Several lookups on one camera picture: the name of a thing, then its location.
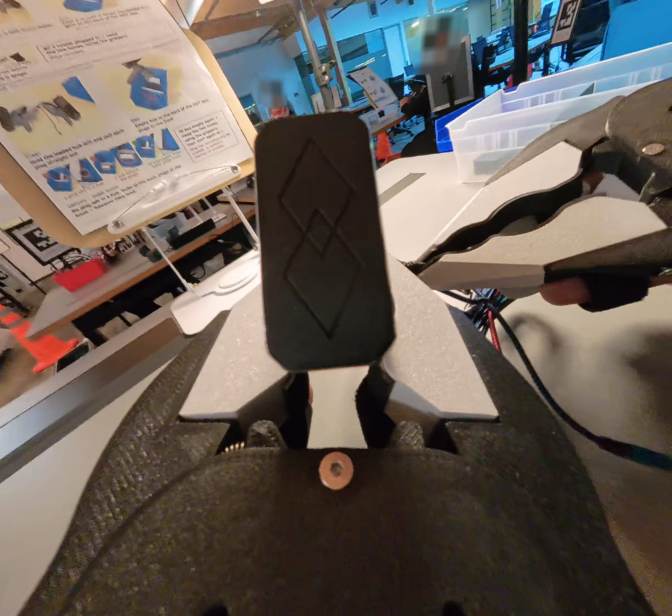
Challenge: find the grey monitor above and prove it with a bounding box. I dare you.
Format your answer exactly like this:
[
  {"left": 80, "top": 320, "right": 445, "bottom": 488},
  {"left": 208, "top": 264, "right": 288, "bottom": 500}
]
[{"left": 424, "top": 34, "right": 474, "bottom": 114}]

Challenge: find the clear plastic bin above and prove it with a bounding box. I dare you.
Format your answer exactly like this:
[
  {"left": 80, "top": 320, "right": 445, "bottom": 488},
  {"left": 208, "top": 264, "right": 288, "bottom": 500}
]
[{"left": 446, "top": 54, "right": 672, "bottom": 185}]

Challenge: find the red bin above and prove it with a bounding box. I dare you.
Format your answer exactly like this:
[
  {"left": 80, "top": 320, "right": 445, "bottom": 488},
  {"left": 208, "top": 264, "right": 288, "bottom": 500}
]
[{"left": 52, "top": 258, "right": 109, "bottom": 292}]

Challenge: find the black usb hub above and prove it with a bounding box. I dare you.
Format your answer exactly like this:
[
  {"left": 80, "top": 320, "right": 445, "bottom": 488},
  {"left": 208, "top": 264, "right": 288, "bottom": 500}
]
[{"left": 254, "top": 111, "right": 397, "bottom": 371}]

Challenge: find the blue plastic bin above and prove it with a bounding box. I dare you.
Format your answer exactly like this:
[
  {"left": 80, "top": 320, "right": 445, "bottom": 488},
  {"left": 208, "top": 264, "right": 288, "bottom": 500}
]
[{"left": 434, "top": 98, "right": 486, "bottom": 156}]

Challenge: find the metal light stand pole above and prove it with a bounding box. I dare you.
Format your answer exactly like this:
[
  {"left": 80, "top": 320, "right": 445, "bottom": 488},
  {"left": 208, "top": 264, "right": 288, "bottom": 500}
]
[{"left": 295, "top": 0, "right": 343, "bottom": 114}]

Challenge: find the black white marker sign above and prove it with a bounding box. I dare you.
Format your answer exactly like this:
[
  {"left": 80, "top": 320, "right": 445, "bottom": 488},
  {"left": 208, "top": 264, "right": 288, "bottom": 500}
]
[
  {"left": 548, "top": 0, "right": 590, "bottom": 47},
  {"left": 4, "top": 218, "right": 71, "bottom": 266}
]

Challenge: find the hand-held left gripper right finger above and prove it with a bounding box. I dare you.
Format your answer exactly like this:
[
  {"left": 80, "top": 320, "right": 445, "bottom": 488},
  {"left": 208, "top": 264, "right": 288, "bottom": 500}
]
[{"left": 356, "top": 258, "right": 499, "bottom": 447}]

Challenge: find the black pole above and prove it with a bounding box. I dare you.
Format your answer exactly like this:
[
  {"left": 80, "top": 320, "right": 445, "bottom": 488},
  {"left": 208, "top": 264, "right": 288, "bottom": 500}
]
[{"left": 512, "top": 0, "right": 531, "bottom": 88}]

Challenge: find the work table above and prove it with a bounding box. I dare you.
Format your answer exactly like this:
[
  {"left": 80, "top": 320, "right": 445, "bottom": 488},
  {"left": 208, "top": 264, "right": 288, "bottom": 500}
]
[{"left": 26, "top": 206, "right": 261, "bottom": 340}]

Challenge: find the blue braided usb cable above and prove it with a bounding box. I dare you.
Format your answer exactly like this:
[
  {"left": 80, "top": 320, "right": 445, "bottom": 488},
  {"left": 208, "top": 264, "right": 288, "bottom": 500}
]
[{"left": 446, "top": 288, "right": 672, "bottom": 470}]

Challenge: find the person's right hand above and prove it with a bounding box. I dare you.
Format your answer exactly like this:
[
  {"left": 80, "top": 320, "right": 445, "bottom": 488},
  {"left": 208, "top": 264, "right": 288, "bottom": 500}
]
[{"left": 540, "top": 279, "right": 591, "bottom": 307}]

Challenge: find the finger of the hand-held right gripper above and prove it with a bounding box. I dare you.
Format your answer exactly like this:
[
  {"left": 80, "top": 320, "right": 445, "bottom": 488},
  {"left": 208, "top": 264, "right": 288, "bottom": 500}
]
[
  {"left": 419, "top": 195, "right": 669, "bottom": 291},
  {"left": 416, "top": 140, "right": 586, "bottom": 263}
]

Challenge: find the instruction poster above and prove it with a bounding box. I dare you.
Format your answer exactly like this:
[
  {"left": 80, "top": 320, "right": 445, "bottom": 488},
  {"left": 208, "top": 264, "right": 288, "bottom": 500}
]
[{"left": 346, "top": 67, "right": 400, "bottom": 109}]

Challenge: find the instruction sheet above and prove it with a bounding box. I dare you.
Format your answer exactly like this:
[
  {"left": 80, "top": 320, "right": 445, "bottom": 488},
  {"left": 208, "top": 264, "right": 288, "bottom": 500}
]
[{"left": 0, "top": 0, "right": 253, "bottom": 236}]

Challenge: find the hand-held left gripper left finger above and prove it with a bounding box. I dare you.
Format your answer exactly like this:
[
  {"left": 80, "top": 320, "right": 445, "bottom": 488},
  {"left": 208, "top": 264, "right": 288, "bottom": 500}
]
[{"left": 177, "top": 287, "right": 312, "bottom": 445}]

